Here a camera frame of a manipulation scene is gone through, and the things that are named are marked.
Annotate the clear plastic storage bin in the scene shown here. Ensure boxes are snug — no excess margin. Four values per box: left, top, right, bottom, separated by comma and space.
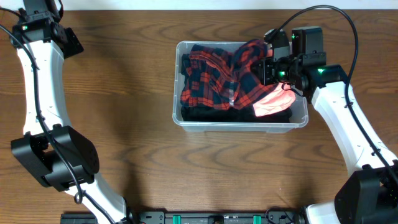
172, 40, 309, 133

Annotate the red plaid flannel shirt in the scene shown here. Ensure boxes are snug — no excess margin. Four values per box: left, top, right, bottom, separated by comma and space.
180, 39, 277, 110

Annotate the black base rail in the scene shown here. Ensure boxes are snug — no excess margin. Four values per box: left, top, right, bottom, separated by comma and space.
60, 210, 307, 224

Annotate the pink garment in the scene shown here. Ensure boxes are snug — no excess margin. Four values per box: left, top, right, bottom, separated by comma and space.
253, 83, 296, 117

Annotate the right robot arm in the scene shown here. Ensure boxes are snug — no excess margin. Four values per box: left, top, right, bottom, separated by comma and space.
252, 27, 397, 224

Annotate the small black garment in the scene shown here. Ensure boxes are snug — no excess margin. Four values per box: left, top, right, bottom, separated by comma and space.
181, 54, 191, 78

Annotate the large black garment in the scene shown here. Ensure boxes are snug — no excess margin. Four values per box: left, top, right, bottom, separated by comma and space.
181, 106, 255, 122

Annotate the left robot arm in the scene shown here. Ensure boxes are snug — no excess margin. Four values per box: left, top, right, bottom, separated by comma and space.
9, 0, 132, 223

